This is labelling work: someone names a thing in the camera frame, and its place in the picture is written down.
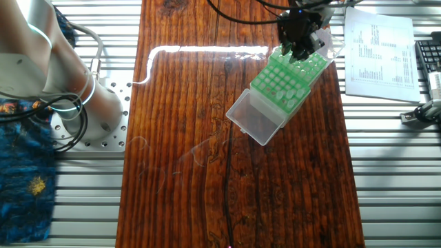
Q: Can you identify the black computer keyboard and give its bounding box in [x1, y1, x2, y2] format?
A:
[415, 31, 441, 75]

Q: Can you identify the black camera cable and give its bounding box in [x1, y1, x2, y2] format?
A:
[255, 0, 334, 11]

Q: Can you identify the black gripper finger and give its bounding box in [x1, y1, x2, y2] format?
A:
[289, 33, 327, 65]
[279, 36, 293, 58]

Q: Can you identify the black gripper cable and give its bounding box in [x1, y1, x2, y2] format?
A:
[205, 0, 282, 25]

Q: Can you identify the small grey mounted device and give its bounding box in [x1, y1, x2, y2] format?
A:
[399, 99, 441, 131]

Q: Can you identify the white grey box device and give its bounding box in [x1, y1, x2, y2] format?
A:
[427, 70, 441, 101]

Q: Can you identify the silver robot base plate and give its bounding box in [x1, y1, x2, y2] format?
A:
[51, 77, 130, 152]

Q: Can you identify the brown wooden board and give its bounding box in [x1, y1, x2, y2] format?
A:
[115, 0, 366, 248]

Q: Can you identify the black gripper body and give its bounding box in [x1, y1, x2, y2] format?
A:
[277, 8, 327, 48]

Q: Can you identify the black base cable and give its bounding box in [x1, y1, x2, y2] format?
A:
[0, 95, 89, 153]

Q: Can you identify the clear box green tip rack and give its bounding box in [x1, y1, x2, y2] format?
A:
[267, 27, 347, 85]
[225, 59, 313, 147]

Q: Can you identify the white printed paper sheet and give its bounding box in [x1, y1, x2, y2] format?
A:
[344, 6, 422, 103]

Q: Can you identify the blue painted cloth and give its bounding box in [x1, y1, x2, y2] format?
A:
[0, 6, 76, 245]

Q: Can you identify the grey base cable with connector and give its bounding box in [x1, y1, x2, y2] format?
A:
[67, 22, 104, 82]

